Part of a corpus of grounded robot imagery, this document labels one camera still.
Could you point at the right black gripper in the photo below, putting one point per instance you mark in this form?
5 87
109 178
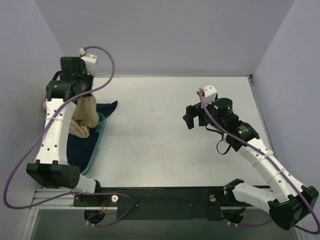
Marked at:
197 114

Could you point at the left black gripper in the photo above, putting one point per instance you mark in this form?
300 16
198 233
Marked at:
71 65

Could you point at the beige t shirt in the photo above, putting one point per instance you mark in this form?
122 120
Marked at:
84 117

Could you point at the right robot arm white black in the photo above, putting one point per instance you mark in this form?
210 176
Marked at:
289 201

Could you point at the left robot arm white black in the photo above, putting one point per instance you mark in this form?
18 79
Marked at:
50 168

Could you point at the teal plastic basket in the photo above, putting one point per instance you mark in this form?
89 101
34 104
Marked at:
89 155

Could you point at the navy blue t shirt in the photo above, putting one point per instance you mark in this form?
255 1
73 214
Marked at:
76 145

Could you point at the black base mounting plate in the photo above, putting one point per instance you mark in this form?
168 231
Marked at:
163 203

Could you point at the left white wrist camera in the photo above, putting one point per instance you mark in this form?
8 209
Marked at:
90 61

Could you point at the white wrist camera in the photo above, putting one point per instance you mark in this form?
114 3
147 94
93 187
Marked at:
208 93
90 61

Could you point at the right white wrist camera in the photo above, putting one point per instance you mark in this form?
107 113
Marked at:
208 93

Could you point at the aluminium frame rail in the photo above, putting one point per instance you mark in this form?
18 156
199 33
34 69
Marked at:
56 199

